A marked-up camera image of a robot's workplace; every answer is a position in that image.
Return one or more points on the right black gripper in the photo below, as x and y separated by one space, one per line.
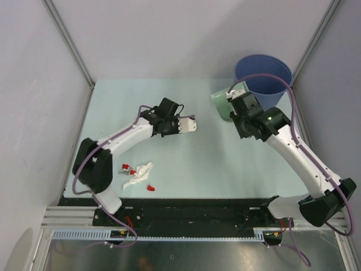
242 133

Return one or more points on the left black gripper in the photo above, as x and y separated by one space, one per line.
175 118

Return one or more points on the green plastic dustpan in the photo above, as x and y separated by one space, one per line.
221 103

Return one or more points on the blue plastic waste bin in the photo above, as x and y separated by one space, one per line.
268 91

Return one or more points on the white paper scrap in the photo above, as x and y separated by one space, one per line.
141 174

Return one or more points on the red grey paper scrap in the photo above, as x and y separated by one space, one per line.
127 170

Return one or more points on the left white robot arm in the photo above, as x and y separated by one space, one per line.
93 166

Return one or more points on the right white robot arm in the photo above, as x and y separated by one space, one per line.
326 190

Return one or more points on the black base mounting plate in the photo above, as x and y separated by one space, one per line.
193 218

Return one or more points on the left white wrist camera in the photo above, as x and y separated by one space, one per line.
186 125

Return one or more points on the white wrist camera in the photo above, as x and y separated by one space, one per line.
186 125
234 94

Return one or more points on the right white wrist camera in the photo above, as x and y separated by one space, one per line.
234 94

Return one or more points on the right aluminium frame post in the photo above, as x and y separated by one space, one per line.
316 37

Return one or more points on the aluminium frame post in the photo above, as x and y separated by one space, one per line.
316 37
68 41

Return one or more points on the left aluminium frame post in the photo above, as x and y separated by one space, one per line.
68 41

